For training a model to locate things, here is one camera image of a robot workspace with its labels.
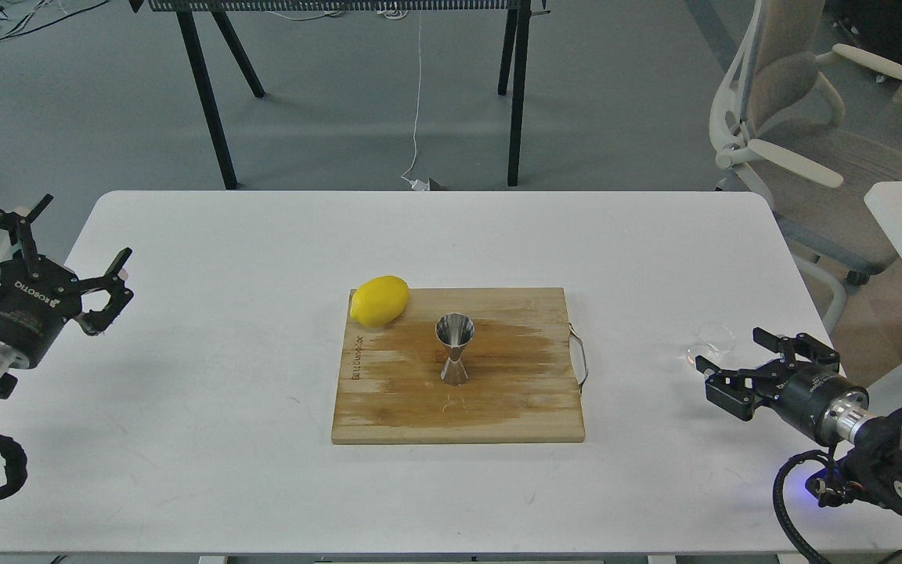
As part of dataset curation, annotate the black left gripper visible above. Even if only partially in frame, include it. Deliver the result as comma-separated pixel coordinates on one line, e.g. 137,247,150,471
0,193,135,371

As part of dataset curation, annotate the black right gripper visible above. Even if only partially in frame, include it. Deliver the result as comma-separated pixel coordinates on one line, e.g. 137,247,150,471
695,327,872,447

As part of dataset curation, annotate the clear glass measuring cup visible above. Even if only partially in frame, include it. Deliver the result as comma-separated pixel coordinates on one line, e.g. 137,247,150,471
686,322,736,367

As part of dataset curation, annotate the steel double jigger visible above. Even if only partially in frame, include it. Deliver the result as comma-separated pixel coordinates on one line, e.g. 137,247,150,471
435,312,475,386

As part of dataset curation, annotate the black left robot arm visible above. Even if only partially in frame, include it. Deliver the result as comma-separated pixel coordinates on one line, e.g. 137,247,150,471
0,195,133,500

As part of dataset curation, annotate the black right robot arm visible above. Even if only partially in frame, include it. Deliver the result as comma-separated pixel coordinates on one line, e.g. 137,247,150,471
694,327,902,563

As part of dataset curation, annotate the wooden cutting board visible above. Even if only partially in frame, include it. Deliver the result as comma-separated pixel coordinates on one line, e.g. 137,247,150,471
330,287,586,445

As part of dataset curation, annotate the white office chair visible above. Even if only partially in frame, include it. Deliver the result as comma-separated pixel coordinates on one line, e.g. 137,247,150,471
709,1,902,332

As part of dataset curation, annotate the yellow lemon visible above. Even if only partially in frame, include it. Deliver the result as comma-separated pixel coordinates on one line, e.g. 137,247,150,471
348,275,410,328

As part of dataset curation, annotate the white hanging cable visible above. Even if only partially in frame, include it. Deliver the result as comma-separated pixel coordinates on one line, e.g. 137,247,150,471
400,11,430,190

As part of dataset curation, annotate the black metal table frame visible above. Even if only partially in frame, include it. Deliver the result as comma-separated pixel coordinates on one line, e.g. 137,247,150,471
129,1,550,190

